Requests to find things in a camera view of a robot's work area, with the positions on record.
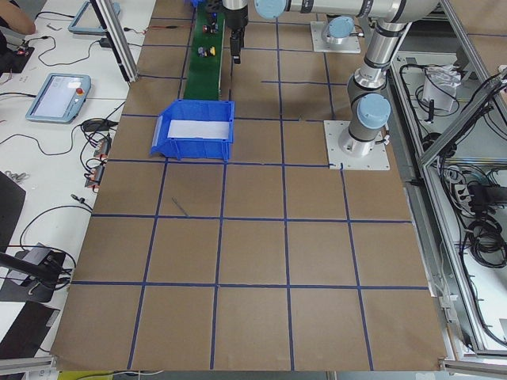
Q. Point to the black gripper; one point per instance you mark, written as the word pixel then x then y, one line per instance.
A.
pixel 235 17

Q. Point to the red push button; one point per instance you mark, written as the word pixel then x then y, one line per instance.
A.
pixel 209 29

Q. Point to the person forearm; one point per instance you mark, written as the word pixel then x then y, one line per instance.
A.
pixel 14 18

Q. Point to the green conveyor belt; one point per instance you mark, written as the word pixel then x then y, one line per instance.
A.
pixel 204 74

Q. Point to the blue bin right side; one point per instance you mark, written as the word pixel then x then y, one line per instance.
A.
pixel 195 3

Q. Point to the blue bin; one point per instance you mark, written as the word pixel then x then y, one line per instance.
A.
pixel 194 148
pixel 195 3

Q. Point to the white foam pad left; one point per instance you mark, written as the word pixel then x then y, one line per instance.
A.
pixel 193 129

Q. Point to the blue bin left side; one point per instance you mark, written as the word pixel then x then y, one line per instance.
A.
pixel 194 148

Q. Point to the teach pendant far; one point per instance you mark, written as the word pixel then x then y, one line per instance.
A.
pixel 85 22

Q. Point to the teach pendant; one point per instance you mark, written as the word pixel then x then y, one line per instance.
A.
pixel 85 22
pixel 60 98

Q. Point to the teach pendant near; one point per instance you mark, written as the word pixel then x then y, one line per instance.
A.
pixel 60 98

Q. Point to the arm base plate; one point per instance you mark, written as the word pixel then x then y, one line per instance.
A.
pixel 326 43
pixel 345 153

